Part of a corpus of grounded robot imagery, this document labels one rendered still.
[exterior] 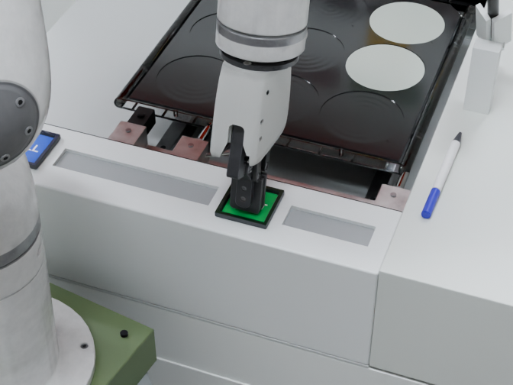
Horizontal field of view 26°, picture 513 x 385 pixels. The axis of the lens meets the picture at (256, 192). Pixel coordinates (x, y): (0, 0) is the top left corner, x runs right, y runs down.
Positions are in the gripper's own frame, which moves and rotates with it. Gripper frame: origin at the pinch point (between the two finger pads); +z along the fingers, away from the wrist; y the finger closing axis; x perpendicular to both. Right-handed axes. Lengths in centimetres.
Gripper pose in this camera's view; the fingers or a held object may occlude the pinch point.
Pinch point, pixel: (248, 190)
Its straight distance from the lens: 112.1
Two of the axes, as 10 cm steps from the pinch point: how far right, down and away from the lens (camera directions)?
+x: 9.4, 2.4, -2.6
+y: -3.4, 4.6, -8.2
